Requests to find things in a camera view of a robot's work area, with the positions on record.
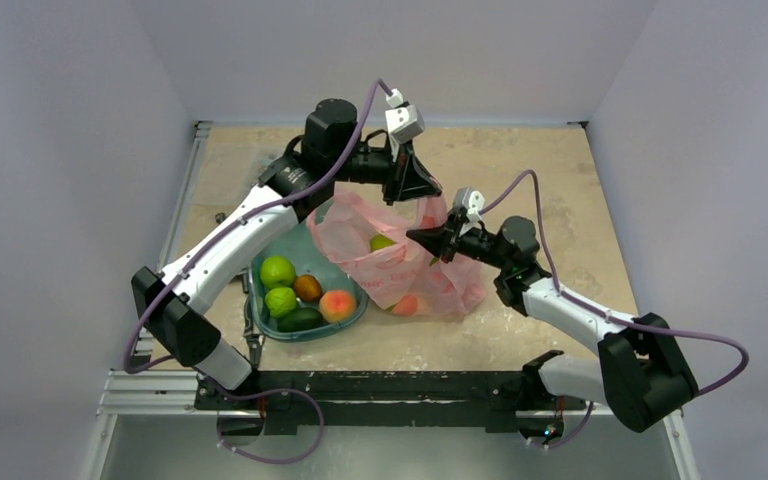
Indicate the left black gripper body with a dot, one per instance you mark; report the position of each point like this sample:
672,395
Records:
393,172

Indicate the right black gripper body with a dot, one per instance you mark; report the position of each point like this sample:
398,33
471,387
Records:
454,237

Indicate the pink plastic bag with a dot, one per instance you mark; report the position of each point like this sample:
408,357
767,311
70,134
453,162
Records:
404,279

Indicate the green fake pear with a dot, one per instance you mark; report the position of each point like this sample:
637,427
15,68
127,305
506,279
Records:
380,242

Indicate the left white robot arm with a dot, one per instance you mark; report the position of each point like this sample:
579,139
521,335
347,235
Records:
172,302

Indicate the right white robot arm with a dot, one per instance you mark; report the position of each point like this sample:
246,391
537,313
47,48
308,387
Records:
640,371

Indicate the pink fake peach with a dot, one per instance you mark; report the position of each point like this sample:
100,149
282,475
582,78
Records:
337,305

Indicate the brown fake kiwi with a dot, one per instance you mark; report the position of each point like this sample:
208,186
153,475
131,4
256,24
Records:
307,288

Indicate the green fake apple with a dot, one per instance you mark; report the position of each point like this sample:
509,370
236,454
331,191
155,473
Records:
276,272

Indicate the dark green fake avocado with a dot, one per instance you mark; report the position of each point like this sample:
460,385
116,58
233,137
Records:
300,319

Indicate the teal plastic fruit tray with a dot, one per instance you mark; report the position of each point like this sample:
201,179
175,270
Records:
298,246

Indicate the clear plastic packet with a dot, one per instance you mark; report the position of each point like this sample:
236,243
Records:
260,160

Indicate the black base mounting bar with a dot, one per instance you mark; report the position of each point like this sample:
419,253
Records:
494,401

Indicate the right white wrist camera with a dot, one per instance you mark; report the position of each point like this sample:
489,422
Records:
467,206

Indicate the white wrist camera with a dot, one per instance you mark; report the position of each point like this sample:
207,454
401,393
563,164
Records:
467,206
403,121

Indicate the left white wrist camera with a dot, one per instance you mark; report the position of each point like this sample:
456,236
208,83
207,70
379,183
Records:
403,121

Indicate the aluminium frame rail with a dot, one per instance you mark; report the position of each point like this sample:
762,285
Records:
153,392

